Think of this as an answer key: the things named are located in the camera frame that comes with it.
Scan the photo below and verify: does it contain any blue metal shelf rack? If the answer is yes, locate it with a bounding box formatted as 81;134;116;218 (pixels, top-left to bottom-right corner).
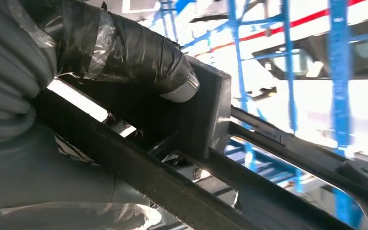
149;0;368;230

